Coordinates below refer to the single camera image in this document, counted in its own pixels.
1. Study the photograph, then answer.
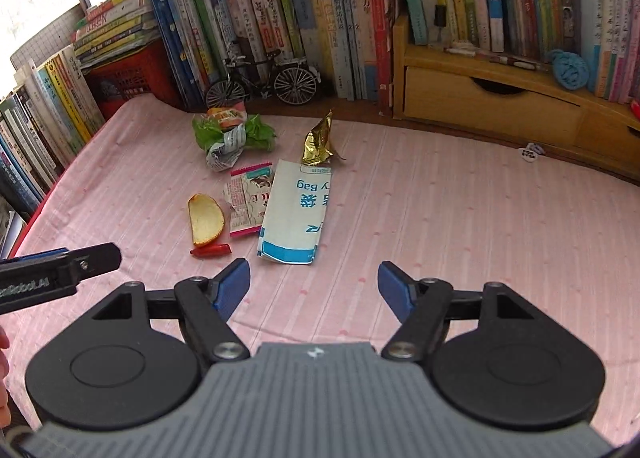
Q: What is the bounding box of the red chili pepper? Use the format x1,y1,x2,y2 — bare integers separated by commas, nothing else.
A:
190,244,232,259

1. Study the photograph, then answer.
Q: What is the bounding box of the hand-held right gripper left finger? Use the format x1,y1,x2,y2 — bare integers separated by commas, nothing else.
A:
90,258,252,365

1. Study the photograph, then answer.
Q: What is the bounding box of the small gold foil wrapper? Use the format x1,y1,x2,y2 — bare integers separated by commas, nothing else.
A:
301,110,347,167

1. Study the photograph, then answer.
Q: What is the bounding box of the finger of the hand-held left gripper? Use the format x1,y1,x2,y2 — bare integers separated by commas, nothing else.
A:
0,247,71,269
59,242,122,285

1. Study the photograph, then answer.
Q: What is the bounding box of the white grid board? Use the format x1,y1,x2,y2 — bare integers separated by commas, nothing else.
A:
10,2,88,71

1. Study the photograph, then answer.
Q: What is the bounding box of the black model bicycle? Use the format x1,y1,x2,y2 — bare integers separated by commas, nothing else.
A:
205,45,321,111

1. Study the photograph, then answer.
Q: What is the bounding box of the white blue paper bag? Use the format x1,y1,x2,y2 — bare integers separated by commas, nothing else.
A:
257,159,333,266

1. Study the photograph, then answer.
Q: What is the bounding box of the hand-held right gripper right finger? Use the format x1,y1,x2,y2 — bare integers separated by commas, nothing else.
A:
377,260,543,364

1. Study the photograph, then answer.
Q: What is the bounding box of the stack of flat books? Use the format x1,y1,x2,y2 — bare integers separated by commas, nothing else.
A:
72,0,161,71

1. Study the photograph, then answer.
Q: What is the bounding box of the wooden desk organizer with drawer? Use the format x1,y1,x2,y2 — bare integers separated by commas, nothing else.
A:
391,12,640,183

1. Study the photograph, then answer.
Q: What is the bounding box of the orange peel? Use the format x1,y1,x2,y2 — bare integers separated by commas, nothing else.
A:
188,194,226,246

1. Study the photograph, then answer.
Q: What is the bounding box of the pink striped snack wrapper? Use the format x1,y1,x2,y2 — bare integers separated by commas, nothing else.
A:
223,163,275,239

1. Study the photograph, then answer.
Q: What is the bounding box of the red plastic crate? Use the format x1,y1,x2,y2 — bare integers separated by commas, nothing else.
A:
85,38,178,119

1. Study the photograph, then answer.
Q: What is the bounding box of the dark red pen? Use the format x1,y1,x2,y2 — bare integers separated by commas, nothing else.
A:
445,42,551,71

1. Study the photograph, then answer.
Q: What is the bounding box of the blue crumpled cloth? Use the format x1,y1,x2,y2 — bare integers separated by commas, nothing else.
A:
546,48,591,92

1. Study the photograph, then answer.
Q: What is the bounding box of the person's left hand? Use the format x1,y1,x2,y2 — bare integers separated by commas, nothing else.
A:
0,327,11,428

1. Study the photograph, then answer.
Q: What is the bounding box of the pink striped tablecloth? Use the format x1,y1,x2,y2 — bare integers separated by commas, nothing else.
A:
0,92,640,444

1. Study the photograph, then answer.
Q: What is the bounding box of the green wrapper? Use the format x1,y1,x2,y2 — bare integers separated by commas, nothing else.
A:
192,108,277,171

